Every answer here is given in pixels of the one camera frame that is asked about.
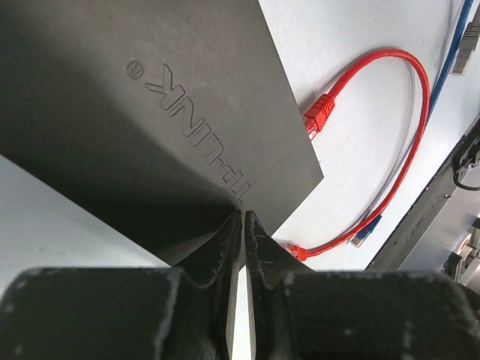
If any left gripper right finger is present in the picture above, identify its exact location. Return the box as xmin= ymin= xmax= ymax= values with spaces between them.
xmin=244 ymin=211 xmax=310 ymax=359

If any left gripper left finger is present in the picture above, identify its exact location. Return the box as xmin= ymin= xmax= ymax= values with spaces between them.
xmin=164 ymin=211 xmax=242 ymax=359

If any blue ethernet cable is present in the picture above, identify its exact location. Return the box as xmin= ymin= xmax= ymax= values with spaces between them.
xmin=350 ymin=0 xmax=477 ymax=248

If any red ethernet cable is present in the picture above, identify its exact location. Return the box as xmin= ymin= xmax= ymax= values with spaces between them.
xmin=279 ymin=46 xmax=431 ymax=263

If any black network switch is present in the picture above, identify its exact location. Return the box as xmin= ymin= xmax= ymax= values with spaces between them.
xmin=1 ymin=1 xmax=323 ymax=264

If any grey ethernet cable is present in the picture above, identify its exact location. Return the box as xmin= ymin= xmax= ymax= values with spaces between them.
xmin=451 ymin=20 xmax=480 ymax=77

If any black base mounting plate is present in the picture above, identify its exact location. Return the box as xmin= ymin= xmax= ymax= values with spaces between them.
xmin=366 ymin=118 xmax=479 ymax=272

